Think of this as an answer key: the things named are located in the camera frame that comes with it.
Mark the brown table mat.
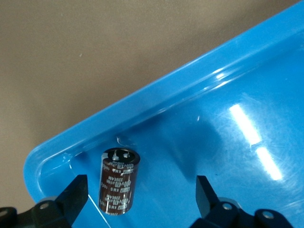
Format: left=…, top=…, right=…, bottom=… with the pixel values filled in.
left=0, top=0, right=302, bottom=209

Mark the brown cylindrical capacitor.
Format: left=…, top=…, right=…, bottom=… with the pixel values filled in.
left=98, top=147, right=140, bottom=216

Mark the blue plastic tray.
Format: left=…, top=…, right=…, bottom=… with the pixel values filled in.
left=24, top=1, right=304, bottom=228

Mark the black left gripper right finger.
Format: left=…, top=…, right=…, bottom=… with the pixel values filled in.
left=191, top=175, right=293, bottom=228

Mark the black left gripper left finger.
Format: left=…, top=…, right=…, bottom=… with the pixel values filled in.
left=0, top=174, right=89, bottom=228

